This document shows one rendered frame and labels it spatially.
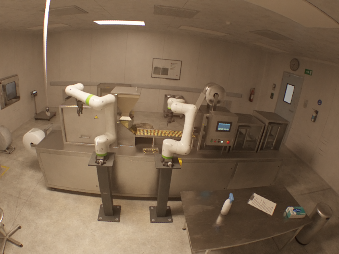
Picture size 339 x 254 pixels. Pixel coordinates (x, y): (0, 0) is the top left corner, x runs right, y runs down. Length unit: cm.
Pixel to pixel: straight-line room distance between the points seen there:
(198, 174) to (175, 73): 414
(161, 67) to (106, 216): 471
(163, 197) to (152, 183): 33
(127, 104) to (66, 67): 462
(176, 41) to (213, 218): 524
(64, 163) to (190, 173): 170
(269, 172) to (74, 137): 294
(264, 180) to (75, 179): 289
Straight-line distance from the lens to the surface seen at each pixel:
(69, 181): 276
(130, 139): 241
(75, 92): 190
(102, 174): 204
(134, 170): 235
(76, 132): 247
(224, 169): 258
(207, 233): 164
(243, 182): 294
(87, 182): 265
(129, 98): 216
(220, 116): 216
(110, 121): 188
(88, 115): 231
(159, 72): 595
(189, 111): 184
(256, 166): 284
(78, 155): 240
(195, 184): 261
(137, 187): 254
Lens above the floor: 201
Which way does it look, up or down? 23 degrees down
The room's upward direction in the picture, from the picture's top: 7 degrees clockwise
